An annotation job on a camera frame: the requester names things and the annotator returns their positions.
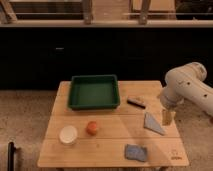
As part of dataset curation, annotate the white round bowl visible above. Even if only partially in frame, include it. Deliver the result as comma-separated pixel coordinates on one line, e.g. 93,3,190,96
59,125,78,145

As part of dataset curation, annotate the black chair post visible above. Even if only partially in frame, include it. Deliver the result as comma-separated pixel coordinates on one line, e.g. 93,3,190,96
7,142,16,171

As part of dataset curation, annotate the wooden folding table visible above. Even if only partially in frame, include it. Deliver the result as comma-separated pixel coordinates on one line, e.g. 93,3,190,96
38,81,189,168

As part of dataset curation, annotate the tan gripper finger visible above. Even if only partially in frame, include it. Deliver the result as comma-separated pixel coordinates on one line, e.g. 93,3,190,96
162,109,176,126

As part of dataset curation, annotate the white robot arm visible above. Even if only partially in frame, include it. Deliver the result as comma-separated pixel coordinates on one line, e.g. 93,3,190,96
159,62,213,122

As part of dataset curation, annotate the wooden railing shelf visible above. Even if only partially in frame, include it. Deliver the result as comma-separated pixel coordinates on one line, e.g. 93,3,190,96
0,0,213,27

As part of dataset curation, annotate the black and tan brush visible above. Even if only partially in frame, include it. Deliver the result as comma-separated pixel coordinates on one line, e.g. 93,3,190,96
127,97,146,109

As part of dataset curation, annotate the orange small cup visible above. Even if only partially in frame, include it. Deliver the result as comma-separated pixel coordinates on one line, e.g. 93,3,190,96
86,121,99,136

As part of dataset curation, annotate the blue sponge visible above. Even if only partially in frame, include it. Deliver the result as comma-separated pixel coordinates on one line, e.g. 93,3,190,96
124,144,148,162

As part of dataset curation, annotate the green plastic tray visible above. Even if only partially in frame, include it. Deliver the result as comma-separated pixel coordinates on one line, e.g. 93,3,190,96
67,75,120,110

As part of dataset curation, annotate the grey towel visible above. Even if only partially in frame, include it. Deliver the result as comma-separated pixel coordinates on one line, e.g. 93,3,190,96
144,112,165,135

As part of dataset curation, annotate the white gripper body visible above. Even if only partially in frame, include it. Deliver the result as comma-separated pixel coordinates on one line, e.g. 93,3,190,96
159,88,181,110

